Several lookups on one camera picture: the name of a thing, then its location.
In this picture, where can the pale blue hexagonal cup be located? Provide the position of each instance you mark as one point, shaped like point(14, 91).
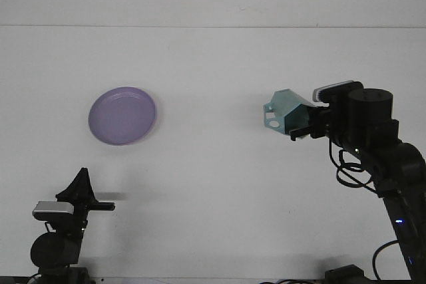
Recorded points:
point(286, 104)

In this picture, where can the pale purple round plate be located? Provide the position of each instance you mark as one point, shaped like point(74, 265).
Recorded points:
point(121, 116)

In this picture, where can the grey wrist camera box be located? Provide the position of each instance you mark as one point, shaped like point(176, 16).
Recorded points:
point(51, 209)
point(327, 91)

